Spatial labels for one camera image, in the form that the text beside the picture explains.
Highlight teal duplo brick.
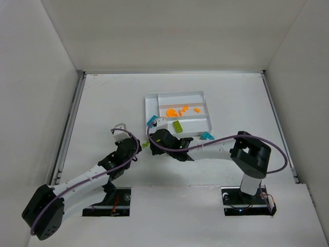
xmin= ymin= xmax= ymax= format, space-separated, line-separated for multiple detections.
xmin=147 ymin=115 xmax=158 ymax=126

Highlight small green lego pieces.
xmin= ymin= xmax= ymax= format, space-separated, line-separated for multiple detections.
xmin=142 ymin=141 xmax=150 ymax=148

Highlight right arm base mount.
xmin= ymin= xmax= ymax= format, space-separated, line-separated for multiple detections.
xmin=221 ymin=186 xmax=277 ymax=216

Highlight white divided tray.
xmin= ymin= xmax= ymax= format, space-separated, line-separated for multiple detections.
xmin=145 ymin=91 xmax=212 ymax=138

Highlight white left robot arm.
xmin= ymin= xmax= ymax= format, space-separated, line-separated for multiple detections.
xmin=22 ymin=137 xmax=141 ymax=240

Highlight orange lego pieces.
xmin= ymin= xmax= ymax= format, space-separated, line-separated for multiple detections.
xmin=159 ymin=105 xmax=204 ymax=117

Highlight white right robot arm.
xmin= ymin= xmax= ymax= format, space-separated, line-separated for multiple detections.
xmin=148 ymin=129 xmax=271 ymax=196

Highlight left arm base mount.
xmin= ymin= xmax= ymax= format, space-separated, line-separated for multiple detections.
xmin=82 ymin=187 xmax=132 ymax=217

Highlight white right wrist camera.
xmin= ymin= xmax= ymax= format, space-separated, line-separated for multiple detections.
xmin=153 ymin=117 xmax=168 ymax=131

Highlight teal and green duplo stack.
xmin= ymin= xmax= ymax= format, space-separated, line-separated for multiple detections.
xmin=200 ymin=132 xmax=214 ymax=140

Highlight green duplo brick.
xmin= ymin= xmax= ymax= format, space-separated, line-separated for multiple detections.
xmin=172 ymin=120 xmax=183 ymax=133

